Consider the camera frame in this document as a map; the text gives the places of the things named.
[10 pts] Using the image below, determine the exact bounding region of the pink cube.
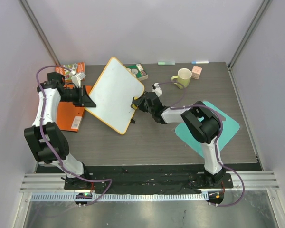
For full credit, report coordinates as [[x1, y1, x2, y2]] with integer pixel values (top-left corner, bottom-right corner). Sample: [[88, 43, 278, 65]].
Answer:
[[191, 66, 202, 79]]

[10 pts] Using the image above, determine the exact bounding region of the orange illustrated book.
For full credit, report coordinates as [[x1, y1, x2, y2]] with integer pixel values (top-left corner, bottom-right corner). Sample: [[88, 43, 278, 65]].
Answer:
[[55, 62, 86, 82]]

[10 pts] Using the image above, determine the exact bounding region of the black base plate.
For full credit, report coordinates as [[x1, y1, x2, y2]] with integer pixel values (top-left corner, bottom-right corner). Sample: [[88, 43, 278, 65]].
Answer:
[[63, 164, 234, 195]]

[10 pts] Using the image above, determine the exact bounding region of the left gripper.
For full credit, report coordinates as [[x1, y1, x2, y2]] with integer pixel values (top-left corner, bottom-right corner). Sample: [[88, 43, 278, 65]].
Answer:
[[61, 85, 97, 108]]

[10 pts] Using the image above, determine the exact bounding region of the white slotted cable duct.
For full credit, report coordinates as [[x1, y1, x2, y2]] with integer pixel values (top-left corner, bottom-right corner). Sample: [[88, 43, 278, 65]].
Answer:
[[31, 191, 209, 202]]

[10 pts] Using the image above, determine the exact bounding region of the yellow bone-shaped eraser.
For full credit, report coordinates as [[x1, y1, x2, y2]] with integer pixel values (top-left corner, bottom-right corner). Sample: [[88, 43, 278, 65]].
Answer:
[[131, 96, 139, 110]]

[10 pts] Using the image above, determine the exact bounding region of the yellow-green mug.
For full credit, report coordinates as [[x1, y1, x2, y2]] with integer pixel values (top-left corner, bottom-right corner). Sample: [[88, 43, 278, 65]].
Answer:
[[171, 68, 192, 89]]

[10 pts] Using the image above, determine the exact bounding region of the orange folder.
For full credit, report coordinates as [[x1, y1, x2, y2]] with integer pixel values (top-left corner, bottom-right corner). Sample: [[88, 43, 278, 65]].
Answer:
[[56, 85, 92, 132]]

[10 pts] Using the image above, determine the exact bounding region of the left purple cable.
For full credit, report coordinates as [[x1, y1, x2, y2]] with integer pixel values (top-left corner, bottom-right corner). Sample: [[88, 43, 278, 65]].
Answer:
[[36, 66, 113, 207]]

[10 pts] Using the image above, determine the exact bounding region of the teal cutting board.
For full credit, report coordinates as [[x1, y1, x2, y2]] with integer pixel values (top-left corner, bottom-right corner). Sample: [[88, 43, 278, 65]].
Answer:
[[175, 101, 240, 158]]

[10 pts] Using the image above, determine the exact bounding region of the green eraser bar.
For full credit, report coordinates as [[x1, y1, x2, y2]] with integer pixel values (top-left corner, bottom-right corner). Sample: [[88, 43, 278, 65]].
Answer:
[[158, 61, 175, 66]]

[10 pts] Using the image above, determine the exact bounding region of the blue marker pen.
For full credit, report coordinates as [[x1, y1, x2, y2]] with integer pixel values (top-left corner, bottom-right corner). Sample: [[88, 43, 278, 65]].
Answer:
[[191, 61, 209, 64]]

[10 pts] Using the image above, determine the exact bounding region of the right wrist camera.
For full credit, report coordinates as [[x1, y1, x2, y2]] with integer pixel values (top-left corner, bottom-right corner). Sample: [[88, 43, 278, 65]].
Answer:
[[152, 83, 162, 97]]

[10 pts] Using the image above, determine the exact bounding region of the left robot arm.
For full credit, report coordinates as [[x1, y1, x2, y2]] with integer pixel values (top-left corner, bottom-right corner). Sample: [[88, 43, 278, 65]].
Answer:
[[24, 72, 96, 190]]

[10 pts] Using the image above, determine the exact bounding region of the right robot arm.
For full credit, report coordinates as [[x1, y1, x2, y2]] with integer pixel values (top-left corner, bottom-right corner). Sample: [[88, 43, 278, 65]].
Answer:
[[131, 92, 226, 188]]

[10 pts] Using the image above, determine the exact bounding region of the whiteboard with orange frame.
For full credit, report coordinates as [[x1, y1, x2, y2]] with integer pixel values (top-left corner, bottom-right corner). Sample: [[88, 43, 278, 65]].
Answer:
[[85, 57, 145, 135]]

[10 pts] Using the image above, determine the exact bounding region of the small box behind whiteboard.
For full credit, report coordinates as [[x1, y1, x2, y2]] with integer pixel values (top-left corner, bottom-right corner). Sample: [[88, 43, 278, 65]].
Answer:
[[126, 63, 148, 81]]

